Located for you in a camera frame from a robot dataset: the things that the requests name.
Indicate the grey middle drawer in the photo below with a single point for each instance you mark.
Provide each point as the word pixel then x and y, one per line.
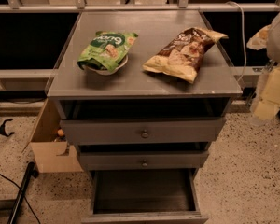
pixel 143 160

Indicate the orange ball in box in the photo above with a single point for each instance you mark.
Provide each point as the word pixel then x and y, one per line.
pixel 60 133

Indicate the grey drawer cabinet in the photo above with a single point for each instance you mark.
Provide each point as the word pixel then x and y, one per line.
pixel 134 94

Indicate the grey bottom drawer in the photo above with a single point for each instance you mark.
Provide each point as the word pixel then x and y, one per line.
pixel 144 197

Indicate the cardboard box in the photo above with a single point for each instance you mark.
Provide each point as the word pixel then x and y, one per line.
pixel 51 155

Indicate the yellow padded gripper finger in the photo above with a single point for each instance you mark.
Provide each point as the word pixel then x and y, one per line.
pixel 259 40
pixel 266 104

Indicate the grey top drawer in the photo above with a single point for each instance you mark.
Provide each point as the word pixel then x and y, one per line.
pixel 114 132

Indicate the grey drawer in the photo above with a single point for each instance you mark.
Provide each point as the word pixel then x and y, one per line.
pixel 144 197
pixel 143 160
pixel 114 132

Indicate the green rice chip bag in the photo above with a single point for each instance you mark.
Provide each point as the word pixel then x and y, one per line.
pixel 106 50

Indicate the brown yellow chip bag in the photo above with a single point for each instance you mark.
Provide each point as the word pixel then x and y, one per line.
pixel 183 56

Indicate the black clamp on floor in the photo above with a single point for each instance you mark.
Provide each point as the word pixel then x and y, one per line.
pixel 3 129

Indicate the black floor pole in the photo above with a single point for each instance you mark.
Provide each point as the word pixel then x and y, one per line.
pixel 29 172

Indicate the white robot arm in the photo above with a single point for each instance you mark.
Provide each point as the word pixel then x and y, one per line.
pixel 273 44

